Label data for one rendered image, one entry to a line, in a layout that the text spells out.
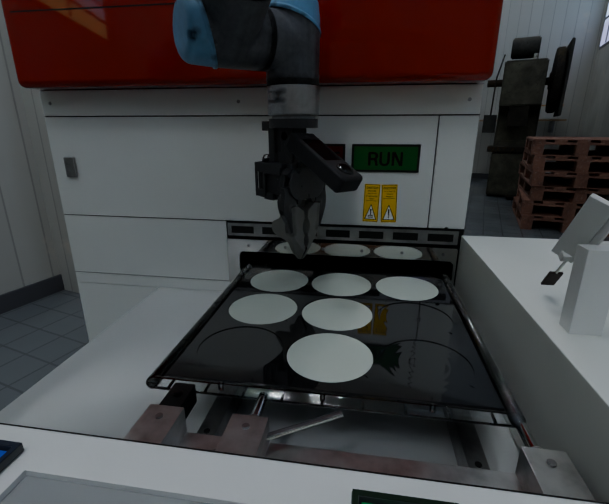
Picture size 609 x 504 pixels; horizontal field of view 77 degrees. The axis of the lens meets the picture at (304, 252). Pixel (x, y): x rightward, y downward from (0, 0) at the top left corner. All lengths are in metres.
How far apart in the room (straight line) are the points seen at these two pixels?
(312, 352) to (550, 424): 0.24
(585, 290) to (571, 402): 0.10
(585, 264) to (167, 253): 0.71
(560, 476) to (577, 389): 0.07
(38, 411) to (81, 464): 0.32
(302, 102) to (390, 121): 0.21
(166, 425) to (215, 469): 0.12
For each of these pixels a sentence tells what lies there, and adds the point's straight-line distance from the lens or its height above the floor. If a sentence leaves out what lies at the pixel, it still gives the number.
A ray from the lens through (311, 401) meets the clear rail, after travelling 0.40.
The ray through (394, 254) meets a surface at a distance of 0.74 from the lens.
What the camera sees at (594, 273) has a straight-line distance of 0.43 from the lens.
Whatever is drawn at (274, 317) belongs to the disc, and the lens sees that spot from 0.54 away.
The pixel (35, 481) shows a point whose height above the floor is 0.96.
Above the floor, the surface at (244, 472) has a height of 0.96.
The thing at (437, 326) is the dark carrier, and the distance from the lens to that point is 0.55.
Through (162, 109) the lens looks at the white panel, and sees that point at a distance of 0.80.
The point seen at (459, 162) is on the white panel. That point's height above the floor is 1.09.
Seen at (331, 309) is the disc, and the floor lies 0.90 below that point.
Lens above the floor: 1.15
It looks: 18 degrees down
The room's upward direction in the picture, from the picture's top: straight up
